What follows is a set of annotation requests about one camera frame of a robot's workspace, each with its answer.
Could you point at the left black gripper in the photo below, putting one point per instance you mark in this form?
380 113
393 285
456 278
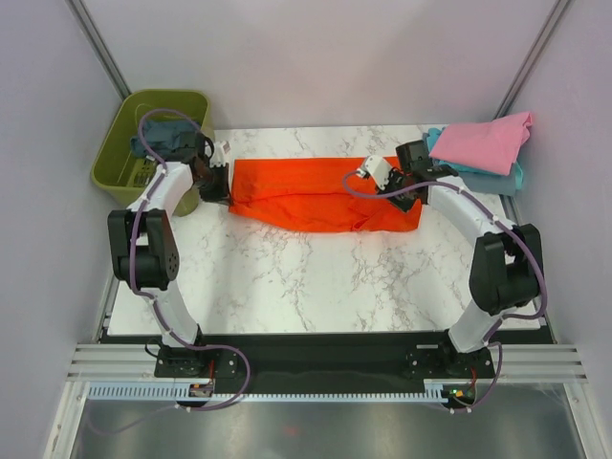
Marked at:
222 195

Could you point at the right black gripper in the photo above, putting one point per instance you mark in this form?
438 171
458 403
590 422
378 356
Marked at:
404 207

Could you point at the orange t shirt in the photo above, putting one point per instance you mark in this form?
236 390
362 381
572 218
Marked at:
307 195

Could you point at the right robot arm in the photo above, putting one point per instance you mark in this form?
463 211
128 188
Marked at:
506 270

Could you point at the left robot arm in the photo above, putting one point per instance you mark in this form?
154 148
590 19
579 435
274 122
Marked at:
143 249

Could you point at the teal folded t shirt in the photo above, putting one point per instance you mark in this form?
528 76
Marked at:
459 168

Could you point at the dark blue crumpled t shirt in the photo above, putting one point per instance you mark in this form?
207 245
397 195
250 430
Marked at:
164 136

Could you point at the pink folded t shirt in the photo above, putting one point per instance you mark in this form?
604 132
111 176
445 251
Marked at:
491 146

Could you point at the olive green plastic basket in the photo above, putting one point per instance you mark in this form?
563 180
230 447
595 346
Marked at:
123 167

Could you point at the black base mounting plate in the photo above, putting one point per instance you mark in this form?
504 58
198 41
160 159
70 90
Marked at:
356 360

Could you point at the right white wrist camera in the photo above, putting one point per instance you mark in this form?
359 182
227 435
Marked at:
377 168

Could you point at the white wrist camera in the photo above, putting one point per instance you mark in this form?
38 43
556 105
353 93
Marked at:
377 168
220 156

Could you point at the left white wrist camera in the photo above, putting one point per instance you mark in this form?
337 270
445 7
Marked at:
220 156

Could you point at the light blue cable duct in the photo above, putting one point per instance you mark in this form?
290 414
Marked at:
184 392

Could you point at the aluminium rail frame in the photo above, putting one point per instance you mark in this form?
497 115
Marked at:
534 402

